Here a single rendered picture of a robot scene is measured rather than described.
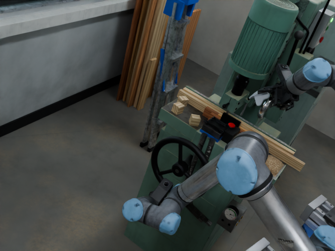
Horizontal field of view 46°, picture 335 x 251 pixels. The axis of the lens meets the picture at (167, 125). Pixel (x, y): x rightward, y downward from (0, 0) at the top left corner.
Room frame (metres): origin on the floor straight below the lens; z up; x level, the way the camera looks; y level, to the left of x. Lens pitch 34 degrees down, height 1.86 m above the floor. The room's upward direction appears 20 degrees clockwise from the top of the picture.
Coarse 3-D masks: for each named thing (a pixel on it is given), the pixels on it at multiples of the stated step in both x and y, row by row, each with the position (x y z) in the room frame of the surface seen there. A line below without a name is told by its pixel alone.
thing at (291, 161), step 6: (180, 90) 1.70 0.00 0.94; (186, 96) 1.68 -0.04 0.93; (192, 96) 1.69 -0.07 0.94; (192, 102) 1.67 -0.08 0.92; (198, 102) 1.66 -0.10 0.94; (198, 108) 1.65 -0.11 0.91; (204, 108) 1.64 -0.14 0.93; (270, 144) 1.51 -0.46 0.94; (270, 150) 1.50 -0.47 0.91; (276, 150) 1.50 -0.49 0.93; (282, 150) 1.50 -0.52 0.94; (276, 156) 1.49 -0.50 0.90; (282, 156) 1.48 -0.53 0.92; (288, 156) 1.47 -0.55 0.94; (288, 162) 1.47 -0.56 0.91; (294, 162) 1.46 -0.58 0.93; (300, 162) 1.46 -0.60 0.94; (300, 168) 1.45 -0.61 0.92
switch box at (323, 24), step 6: (318, 12) 1.82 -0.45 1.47; (330, 12) 1.85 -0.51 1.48; (318, 18) 1.81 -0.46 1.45; (324, 18) 1.80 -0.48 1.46; (330, 18) 1.80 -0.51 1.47; (312, 24) 1.82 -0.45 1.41; (324, 24) 1.80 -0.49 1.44; (312, 30) 1.81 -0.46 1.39; (318, 30) 1.80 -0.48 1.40; (324, 30) 1.82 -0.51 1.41; (318, 36) 1.80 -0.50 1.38; (306, 42) 1.81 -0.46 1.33; (312, 42) 1.80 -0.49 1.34; (318, 42) 1.83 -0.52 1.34
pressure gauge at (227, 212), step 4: (228, 208) 1.31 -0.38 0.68; (232, 208) 1.31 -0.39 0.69; (236, 208) 1.32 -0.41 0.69; (224, 212) 1.31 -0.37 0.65; (228, 212) 1.31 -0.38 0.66; (232, 212) 1.30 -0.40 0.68; (236, 212) 1.30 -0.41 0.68; (228, 216) 1.30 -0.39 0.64; (232, 216) 1.30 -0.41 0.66; (236, 216) 1.29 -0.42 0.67; (232, 220) 1.29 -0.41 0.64
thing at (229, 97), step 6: (246, 90) 1.68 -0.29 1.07; (228, 96) 1.57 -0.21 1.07; (234, 96) 1.58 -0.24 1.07; (240, 96) 1.60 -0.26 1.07; (246, 96) 1.65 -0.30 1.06; (222, 102) 1.58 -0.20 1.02; (228, 102) 1.57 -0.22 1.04; (234, 102) 1.56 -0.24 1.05; (240, 102) 1.60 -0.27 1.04; (228, 108) 1.56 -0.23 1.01; (234, 108) 1.55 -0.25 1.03
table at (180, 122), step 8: (168, 104) 1.61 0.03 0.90; (160, 112) 1.55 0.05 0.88; (168, 112) 1.54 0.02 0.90; (184, 112) 1.59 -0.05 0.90; (192, 112) 1.61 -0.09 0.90; (200, 112) 1.64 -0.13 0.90; (168, 120) 1.53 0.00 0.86; (176, 120) 1.52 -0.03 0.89; (184, 120) 1.52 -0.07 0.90; (176, 128) 1.51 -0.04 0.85; (184, 128) 1.50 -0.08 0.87; (192, 128) 1.49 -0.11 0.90; (192, 136) 1.48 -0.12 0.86; (192, 152) 1.37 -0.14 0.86; (208, 160) 1.34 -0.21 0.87
